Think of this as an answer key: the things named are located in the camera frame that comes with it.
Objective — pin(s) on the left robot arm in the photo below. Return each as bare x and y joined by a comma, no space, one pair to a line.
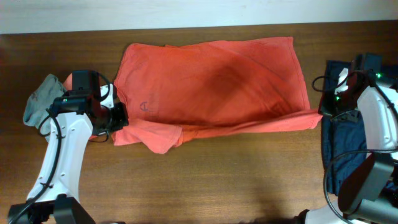
55,192

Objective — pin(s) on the orange-red t-shirt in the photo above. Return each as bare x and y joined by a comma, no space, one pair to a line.
176,94

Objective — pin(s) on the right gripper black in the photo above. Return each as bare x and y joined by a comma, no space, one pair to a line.
324,108

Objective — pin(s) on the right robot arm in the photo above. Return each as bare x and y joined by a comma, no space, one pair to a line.
369,194

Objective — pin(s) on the salmon folded shirt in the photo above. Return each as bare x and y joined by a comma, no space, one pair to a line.
68,82

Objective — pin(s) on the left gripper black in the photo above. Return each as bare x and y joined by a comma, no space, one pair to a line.
122,121

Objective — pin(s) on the grey folded shirt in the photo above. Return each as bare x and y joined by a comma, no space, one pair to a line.
41,99

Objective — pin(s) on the navy blue garment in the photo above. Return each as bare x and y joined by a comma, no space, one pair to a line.
340,136

